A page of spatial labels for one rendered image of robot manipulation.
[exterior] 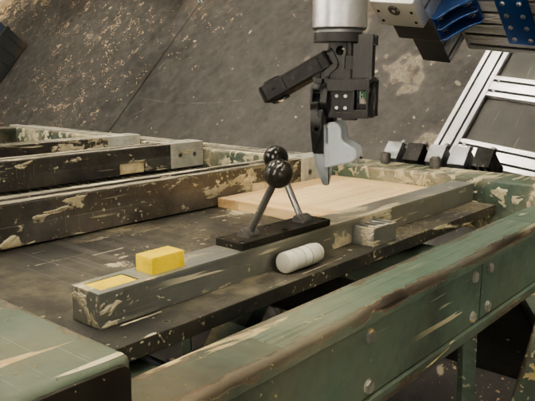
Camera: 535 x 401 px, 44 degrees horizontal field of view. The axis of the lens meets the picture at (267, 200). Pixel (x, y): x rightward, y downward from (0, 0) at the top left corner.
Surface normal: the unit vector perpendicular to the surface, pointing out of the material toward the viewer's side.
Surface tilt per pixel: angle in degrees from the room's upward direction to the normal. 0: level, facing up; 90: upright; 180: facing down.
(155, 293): 90
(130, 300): 90
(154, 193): 90
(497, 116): 0
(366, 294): 51
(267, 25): 0
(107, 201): 90
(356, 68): 43
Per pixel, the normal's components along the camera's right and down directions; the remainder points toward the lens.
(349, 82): -0.35, 0.18
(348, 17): 0.15, 0.18
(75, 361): 0.00, -0.98
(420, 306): 0.76, 0.13
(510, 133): -0.50, -0.51
